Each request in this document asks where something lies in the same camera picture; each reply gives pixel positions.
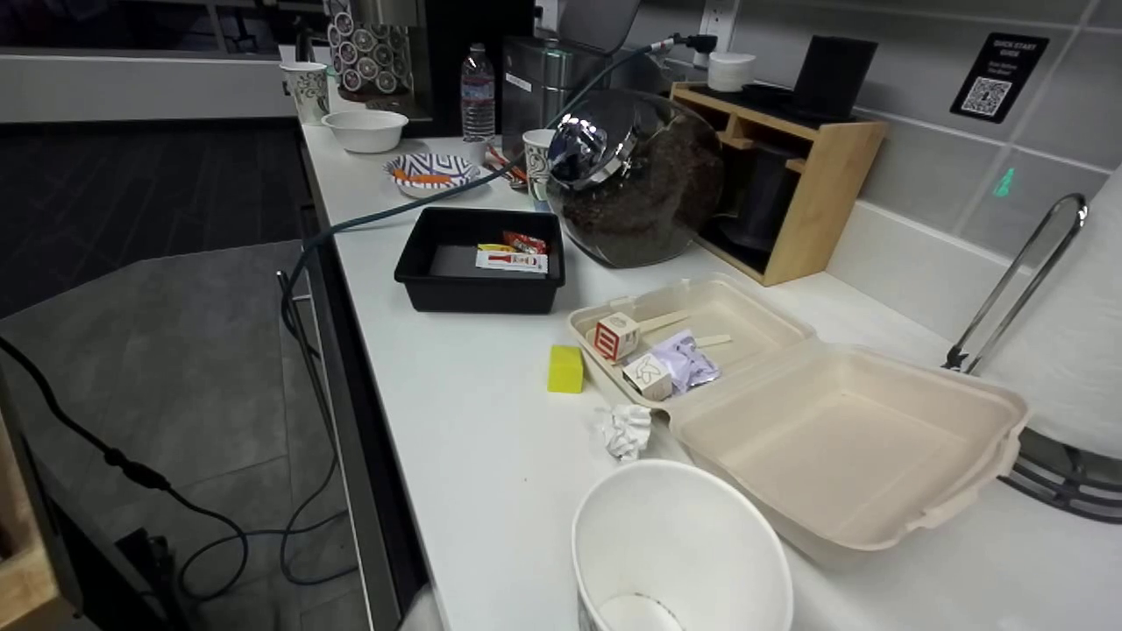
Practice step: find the patterned paper coffee cup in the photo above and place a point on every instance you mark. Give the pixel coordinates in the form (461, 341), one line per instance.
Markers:
(306, 90)

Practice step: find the black plastic box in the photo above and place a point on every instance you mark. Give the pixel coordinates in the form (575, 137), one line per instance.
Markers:
(468, 301)

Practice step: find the small white paper cup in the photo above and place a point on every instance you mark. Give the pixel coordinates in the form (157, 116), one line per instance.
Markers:
(538, 164)

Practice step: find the black silver coffee machine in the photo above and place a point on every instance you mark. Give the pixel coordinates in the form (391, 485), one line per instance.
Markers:
(538, 74)

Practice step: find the large white paper cup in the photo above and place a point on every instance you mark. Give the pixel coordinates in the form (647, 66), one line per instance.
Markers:
(680, 538)

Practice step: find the white lidded cup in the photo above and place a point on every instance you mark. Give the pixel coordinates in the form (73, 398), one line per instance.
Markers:
(732, 73)

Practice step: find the black holder box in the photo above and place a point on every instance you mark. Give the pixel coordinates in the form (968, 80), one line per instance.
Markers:
(832, 74)

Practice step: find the yellow sponge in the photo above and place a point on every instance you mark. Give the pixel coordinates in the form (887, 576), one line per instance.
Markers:
(567, 370)

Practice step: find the red white cube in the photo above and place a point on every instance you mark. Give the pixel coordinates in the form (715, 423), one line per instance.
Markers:
(616, 337)

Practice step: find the white yellow sachet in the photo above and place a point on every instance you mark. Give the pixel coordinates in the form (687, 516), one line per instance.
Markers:
(511, 262)

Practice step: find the red sachet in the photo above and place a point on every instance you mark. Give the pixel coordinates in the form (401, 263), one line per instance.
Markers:
(526, 243)

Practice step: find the wooden stir stick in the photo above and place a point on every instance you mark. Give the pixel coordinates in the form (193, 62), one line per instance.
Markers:
(670, 318)

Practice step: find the crumpled white paper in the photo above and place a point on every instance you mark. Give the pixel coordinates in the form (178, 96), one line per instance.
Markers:
(630, 429)

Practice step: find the printed paper packet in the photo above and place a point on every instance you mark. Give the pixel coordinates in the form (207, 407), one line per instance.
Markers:
(693, 359)

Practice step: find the clear plastic water bottle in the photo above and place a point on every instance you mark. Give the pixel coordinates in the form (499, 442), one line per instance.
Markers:
(479, 96)

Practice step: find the small white bowl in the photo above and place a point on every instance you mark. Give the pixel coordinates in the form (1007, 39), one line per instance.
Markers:
(366, 130)

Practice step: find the wooden counter organiser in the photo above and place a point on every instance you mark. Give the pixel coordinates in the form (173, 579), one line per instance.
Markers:
(824, 198)

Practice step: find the beige clamshell takeout container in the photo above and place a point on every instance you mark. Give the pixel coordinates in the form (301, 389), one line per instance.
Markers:
(855, 451)

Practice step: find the chrome faucet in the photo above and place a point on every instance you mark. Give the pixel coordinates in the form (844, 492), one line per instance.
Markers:
(1017, 287)

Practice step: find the black QR code sign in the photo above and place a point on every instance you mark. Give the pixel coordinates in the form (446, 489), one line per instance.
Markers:
(998, 74)

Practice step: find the grey sink drain mat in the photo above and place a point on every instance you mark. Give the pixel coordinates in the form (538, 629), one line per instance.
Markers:
(1072, 476)

